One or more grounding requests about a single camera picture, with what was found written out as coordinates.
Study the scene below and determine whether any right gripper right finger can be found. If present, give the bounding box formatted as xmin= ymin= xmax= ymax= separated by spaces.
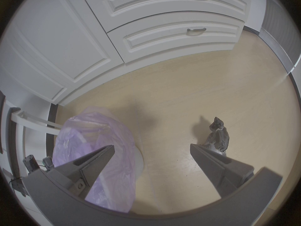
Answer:
xmin=190 ymin=144 xmax=255 ymax=200

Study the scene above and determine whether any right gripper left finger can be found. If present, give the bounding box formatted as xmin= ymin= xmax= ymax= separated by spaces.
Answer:
xmin=50 ymin=145 xmax=115 ymax=200

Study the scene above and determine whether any purple plastic bag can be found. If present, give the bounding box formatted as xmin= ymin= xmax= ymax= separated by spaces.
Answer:
xmin=52 ymin=106 xmax=137 ymax=213

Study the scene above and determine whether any crumpled black plastic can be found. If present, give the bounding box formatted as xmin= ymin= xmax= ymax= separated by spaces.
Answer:
xmin=203 ymin=117 xmax=230 ymax=156

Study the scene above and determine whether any dark grey white-legged chair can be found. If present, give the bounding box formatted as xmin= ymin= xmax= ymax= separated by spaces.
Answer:
xmin=0 ymin=90 xmax=63 ymax=155

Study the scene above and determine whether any white wardrobe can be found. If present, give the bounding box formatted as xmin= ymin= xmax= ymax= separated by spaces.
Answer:
xmin=0 ymin=0 xmax=252 ymax=107

